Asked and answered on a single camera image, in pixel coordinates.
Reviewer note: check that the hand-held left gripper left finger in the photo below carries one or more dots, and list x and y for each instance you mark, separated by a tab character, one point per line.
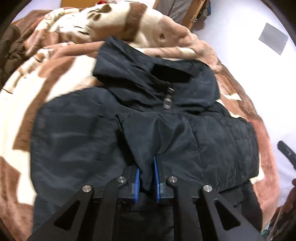
137	183

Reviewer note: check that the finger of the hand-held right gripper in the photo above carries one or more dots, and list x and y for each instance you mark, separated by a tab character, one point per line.
289	155

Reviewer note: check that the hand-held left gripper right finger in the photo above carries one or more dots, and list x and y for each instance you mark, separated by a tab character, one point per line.
157	183

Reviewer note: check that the black padded jacket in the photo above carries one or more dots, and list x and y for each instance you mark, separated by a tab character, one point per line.
81	139

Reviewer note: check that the hanging dark clothes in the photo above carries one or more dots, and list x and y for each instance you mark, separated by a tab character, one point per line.
205	9

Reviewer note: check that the brown and cream printed blanket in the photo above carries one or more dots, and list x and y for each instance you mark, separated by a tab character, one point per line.
57	67

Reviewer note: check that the dark brown padded coat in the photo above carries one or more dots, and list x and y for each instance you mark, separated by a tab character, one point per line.
11	53

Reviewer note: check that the wooden cabinet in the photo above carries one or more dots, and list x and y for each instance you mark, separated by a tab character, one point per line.
76	3

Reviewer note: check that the grey paper sheet on wall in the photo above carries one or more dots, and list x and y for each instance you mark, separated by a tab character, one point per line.
273	38

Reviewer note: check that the wooden frame with grey panel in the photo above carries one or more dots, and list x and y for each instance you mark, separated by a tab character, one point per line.
175	9

